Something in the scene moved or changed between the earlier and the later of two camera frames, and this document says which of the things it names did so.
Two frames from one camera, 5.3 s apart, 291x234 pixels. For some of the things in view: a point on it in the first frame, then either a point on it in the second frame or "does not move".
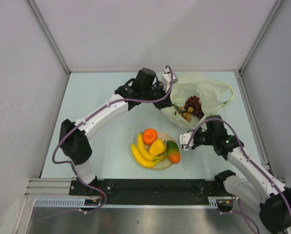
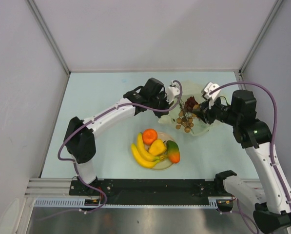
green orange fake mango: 173,151 does not move
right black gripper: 195,145 to 203,111
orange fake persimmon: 149,136 does not move
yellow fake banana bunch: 143,156 does not move
